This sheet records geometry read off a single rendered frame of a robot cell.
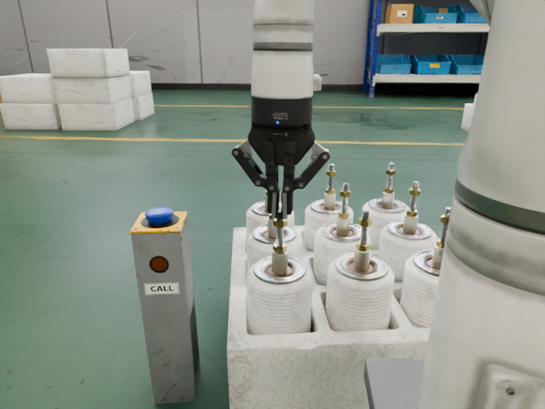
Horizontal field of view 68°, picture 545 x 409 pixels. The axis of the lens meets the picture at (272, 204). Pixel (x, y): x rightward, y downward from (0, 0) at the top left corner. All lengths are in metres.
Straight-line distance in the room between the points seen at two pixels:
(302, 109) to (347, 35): 5.26
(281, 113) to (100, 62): 2.65
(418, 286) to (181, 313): 0.35
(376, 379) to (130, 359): 0.58
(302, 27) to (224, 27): 5.34
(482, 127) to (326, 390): 0.49
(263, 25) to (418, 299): 0.42
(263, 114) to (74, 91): 2.76
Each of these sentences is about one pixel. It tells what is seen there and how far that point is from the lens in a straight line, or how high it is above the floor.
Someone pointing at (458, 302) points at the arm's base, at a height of 0.42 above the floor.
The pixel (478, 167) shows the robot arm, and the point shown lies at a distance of 0.22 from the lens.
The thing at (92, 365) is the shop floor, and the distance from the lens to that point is 0.87.
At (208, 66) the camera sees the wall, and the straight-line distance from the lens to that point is 5.86.
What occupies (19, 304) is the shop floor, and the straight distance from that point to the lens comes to 1.12.
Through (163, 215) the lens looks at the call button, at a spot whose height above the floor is 0.33.
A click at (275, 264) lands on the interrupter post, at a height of 0.27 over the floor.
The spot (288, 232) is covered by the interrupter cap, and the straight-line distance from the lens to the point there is 0.70.
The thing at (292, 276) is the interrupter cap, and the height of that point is 0.25.
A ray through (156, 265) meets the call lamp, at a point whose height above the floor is 0.26.
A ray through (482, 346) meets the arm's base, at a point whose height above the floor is 0.40.
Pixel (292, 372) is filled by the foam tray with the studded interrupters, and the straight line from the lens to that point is 0.60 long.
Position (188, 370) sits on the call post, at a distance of 0.71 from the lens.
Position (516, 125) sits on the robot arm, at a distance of 0.21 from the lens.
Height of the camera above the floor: 0.55
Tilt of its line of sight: 21 degrees down
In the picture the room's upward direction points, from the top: straight up
